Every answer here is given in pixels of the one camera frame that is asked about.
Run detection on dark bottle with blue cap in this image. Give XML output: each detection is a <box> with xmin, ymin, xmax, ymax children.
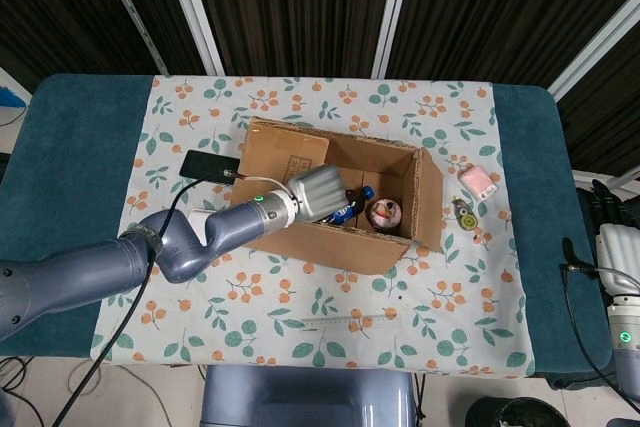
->
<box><xmin>327</xmin><ymin>185</ymin><xmax>376</xmax><ymax>226</ymax></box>

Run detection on black smartphone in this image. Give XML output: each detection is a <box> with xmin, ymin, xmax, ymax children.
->
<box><xmin>179</xmin><ymin>149</ymin><xmax>240</xmax><ymax>183</ymax></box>

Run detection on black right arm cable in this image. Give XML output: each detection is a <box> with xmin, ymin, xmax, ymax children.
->
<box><xmin>564</xmin><ymin>264</ymin><xmax>640</xmax><ymax>398</ymax></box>

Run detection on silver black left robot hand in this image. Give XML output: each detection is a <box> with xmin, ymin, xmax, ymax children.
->
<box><xmin>285</xmin><ymin>164</ymin><xmax>351</xmax><ymax>223</ymax></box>

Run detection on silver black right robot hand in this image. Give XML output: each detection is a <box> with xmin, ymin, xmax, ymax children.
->
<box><xmin>560</xmin><ymin>179</ymin><xmax>640</xmax><ymax>298</ymax></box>

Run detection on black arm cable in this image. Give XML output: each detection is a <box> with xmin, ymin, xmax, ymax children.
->
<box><xmin>564</xmin><ymin>264</ymin><xmax>640</xmax><ymax>398</ymax></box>
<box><xmin>49</xmin><ymin>166</ymin><xmax>291</xmax><ymax>427</ymax></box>

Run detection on black trash bin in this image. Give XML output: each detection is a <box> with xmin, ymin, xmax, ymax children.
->
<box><xmin>467</xmin><ymin>395</ymin><xmax>566</xmax><ymax>427</ymax></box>

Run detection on slanted white frame post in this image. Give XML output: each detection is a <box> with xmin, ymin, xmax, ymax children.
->
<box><xmin>547</xmin><ymin>0</ymin><xmax>640</xmax><ymax>103</ymax></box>

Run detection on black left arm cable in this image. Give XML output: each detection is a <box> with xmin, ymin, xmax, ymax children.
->
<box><xmin>49</xmin><ymin>166</ymin><xmax>291</xmax><ymax>427</ymax></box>

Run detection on pink and white eraser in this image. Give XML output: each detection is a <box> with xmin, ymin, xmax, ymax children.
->
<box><xmin>458</xmin><ymin>162</ymin><xmax>500</xmax><ymax>202</ymax></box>

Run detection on thin grey frame post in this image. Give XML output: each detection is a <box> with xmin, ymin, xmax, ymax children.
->
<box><xmin>92</xmin><ymin>0</ymin><xmax>169</xmax><ymax>76</ymax></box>

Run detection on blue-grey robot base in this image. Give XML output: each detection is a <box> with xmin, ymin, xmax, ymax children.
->
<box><xmin>199</xmin><ymin>364</ymin><xmax>419</xmax><ymax>427</ymax></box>

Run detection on brown cardboard shipping box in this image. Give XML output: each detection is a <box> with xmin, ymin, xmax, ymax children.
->
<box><xmin>229</xmin><ymin>116</ymin><xmax>446</xmax><ymax>277</ymax></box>

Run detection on wide white frame post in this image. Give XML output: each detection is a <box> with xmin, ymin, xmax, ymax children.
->
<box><xmin>159</xmin><ymin>0</ymin><xmax>225</xmax><ymax>77</ymax></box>
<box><xmin>372</xmin><ymin>0</ymin><xmax>417</xmax><ymax>79</ymax></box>

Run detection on clear plastic ruler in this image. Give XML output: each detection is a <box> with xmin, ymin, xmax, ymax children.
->
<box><xmin>299</xmin><ymin>314</ymin><xmax>401</xmax><ymax>334</ymax></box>

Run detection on orange fruit print tablecloth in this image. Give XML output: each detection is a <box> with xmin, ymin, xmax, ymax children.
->
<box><xmin>89</xmin><ymin>74</ymin><xmax>536</xmax><ymax>379</ymax></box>

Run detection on green correction tape dispenser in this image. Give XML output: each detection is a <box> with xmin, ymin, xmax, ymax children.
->
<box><xmin>452</xmin><ymin>196</ymin><xmax>480</xmax><ymax>232</ymax></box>

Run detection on teal table cover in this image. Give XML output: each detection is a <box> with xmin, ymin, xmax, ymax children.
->
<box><xmin>0</xmin><ymin>71</ymin><xmax>614</xmax><ymax>391</ymax></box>

